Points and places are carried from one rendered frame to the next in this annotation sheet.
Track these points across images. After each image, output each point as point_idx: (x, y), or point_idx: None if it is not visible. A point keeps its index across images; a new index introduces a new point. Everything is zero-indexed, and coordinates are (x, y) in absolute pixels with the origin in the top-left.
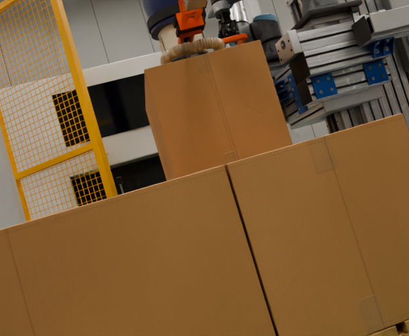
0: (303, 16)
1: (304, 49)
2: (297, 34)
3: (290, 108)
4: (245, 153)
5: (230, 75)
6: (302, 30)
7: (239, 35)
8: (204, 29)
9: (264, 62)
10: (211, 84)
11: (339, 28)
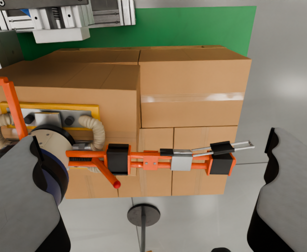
0: (65, 5)
1: (86, 23)
2: (82, 26)
3: None
4: (139, 97)
5: (137, 113)
6: (72, 13)
7: (12, 90)
8: (113, 143)
9: (137, 86)
10: (137, 126)
11: None
